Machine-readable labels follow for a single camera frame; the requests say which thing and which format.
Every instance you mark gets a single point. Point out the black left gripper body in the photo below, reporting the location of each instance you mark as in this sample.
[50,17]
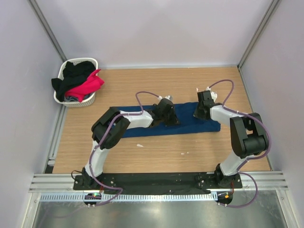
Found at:
[171,118]

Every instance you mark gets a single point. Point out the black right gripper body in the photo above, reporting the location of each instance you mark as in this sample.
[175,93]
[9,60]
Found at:
[199,112]

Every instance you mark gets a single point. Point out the blue t shirt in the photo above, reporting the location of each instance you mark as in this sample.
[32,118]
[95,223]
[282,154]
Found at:
[188,124]

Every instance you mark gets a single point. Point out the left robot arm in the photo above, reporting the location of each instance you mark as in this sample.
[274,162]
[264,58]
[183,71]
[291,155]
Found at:
[110,128]

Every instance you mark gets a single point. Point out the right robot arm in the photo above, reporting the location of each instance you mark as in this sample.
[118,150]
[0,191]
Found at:
[247,132]

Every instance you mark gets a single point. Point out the white laundry basket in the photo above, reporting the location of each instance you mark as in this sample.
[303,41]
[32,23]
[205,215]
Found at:
[86,102]

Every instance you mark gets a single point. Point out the pink t shirt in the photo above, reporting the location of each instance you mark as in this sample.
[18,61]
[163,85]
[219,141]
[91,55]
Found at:
[91,85]

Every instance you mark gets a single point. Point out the grey t shirt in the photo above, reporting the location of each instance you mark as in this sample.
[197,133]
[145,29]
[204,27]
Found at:
[76,99]

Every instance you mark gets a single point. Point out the black t shirt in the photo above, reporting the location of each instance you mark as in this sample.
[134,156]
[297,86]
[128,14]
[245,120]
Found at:
[74,75]

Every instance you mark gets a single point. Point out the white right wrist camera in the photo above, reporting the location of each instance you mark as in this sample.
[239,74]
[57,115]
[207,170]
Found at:
[213,94]

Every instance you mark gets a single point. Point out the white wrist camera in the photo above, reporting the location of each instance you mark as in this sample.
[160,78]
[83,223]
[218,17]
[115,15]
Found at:
[169,97]
[213,94]

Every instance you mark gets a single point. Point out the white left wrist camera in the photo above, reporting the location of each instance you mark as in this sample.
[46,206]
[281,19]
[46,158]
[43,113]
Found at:
[169,97]

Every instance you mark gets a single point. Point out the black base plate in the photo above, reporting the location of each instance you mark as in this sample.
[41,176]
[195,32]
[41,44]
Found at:
[185,183]

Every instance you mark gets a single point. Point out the aluminium frame rail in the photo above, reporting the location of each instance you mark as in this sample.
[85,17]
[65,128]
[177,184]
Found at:
[263,180]

